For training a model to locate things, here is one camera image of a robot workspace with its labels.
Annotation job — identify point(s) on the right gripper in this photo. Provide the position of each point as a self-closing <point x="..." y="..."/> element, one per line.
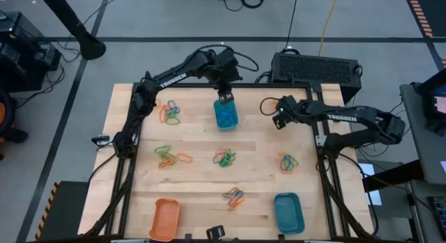
<point x="295" y="107"/>

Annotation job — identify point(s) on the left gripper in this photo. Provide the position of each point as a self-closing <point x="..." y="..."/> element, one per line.
<point x="226" y="79"/>

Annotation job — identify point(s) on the rubber bands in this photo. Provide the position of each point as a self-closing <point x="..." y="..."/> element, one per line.
<point x="221" y="161"/>

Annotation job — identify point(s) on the orange plastic basket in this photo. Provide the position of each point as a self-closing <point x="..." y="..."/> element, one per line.
<point x="163" y="218"/>

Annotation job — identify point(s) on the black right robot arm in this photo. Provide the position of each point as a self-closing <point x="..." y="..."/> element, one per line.
<point x="341" y="117"/>

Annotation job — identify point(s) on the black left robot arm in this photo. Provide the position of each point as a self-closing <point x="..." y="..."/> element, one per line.
<point x="170" y="79"/>

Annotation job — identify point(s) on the black perforated computer case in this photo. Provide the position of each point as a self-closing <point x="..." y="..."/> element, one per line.
<point x="313" y="70"/>

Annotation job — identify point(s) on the dark teal plastic basket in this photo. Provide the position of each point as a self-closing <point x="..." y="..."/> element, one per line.
<point x="288" y="213"/>

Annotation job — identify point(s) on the black desk bar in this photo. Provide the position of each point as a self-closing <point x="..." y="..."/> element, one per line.
<point x="393" y="175"/>

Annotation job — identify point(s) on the grey side desk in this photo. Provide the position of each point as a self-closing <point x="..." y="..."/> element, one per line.
<point x="418" y="138"/>

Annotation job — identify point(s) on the black monitor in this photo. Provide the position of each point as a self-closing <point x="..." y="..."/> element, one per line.
<point x="437" y="103"/>

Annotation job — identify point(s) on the black stand pole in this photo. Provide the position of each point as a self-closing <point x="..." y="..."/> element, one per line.
<point x="69" y="23"/>

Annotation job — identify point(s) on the black keyboard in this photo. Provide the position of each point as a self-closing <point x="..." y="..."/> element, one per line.
<point x="439" y="215"/>

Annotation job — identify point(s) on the black hazard striped mat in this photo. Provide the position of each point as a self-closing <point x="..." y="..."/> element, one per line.
<point x="66" y="211"/>
<point x="430" y="9"/>

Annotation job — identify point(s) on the black equipment rack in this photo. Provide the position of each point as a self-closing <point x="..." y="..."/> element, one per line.
<point x="21" y="55"/>

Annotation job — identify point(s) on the black orange wheel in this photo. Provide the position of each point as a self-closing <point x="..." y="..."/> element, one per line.
<point x="5" y="114"/>

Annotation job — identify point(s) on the black aluminium table frame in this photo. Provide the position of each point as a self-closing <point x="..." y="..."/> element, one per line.
<point x="251" y="85"/>

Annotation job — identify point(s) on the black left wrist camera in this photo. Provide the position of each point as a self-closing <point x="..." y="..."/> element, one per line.
<point x="227" y="57"/>

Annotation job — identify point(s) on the white bracket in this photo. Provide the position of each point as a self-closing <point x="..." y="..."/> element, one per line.
<point x="320" y="140"/>

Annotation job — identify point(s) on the small black table camera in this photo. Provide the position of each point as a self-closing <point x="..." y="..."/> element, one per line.
<point x="215" y="232"/>

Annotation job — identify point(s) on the grey black bracket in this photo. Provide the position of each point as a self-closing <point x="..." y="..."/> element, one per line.
<point x="102" y="139"/>

